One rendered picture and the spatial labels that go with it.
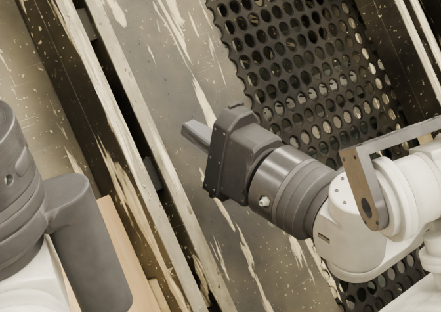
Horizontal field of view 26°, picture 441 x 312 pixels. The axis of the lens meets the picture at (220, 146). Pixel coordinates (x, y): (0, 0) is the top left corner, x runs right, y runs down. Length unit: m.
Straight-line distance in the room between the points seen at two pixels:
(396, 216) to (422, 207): 0.02
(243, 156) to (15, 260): 0.57
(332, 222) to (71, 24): 0.36
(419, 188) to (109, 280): 0.23
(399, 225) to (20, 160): 0.28
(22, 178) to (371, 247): 0.56
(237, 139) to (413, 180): 0.43
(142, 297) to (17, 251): 0.56
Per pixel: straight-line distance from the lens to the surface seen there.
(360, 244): 1.02
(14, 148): 0.54
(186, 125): 1.16
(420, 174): 0.69
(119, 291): 0.61
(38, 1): 1.11
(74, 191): 0.57
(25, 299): 0.56
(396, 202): 0.68
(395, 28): 1.51
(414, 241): 1.10
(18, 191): 0.54
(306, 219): 1.05
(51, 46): 1.11
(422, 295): 0.74
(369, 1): 1.53
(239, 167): 1.10
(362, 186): 0.69
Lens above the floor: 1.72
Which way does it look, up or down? 24 degrees down
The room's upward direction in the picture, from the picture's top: straight up
